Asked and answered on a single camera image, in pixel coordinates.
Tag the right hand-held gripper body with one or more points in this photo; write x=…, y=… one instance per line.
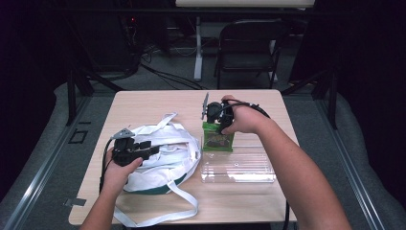
x=217, y=111

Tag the aluminium floor rail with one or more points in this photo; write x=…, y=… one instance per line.
x=354, y=169
x=48, y=163

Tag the person's left hand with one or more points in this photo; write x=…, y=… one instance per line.
x=119, y=177

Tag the green snack packet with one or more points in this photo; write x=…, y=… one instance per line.
x=218, y=140

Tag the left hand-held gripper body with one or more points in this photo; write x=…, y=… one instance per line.
x=124, y=153

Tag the clear plastic box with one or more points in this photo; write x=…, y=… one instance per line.
x=236, y=167

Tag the white tote bag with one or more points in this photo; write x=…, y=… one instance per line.
x=159, y=159

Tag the white desk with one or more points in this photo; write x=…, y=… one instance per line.
x=198, y=48

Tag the grey metal bracket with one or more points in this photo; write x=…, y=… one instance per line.
x=76, y=202

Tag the dark equipment with red light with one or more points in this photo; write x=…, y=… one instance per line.
x=131, y=35

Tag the black frame stand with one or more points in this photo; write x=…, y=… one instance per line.
x=72, y=92
x=332, y=96

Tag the person's right hand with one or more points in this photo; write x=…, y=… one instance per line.
x=245, y=118

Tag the black folding chair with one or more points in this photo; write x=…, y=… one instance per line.
x=249, y=48

